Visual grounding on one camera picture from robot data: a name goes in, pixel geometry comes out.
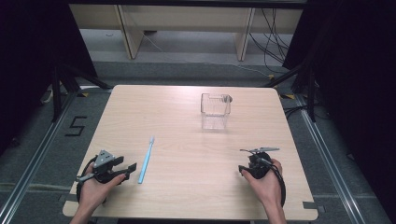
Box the black floor cable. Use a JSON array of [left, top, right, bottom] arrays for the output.
[[282, 104, 331, 121]]

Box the clear plastic container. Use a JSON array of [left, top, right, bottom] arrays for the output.
[[200, 91, 233, 132]]

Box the person's left hand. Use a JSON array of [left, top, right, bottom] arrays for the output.
[[78, 161, 127, 213]]

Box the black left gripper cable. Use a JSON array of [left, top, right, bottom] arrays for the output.
[[76, 154, 99, 204]]

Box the black curtain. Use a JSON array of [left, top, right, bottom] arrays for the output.
[[0, 0, 98, 157], [282, 0, 396, 223]]

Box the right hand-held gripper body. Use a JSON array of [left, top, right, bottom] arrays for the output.
[[238, 147, 281, 180]]

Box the person's right hand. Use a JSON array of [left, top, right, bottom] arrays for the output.
[[241, 158, 284, 210]]

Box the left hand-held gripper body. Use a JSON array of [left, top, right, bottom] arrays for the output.
[[76, 149, 127, 185]]

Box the black metal stand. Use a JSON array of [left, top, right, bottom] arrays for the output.
[[50, 62, 112, 123], [261, 61, 318, 123]]

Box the aluminium floor rail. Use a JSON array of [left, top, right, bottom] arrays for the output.
[[0, 91, 79, 224], [293, 92, 367, 224]]

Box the bundle of black cables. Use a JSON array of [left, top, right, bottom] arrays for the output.
[[247, 7, 294, 75]]

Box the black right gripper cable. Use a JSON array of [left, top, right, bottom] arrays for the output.
[[264, 158, 288, 208]]

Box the light blue toothbrush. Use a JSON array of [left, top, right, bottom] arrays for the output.
[[137, 134, 156, 185]]

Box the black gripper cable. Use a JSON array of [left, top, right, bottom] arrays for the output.
[[76, 154, 99, 204], [264, 158, 288, 208]]

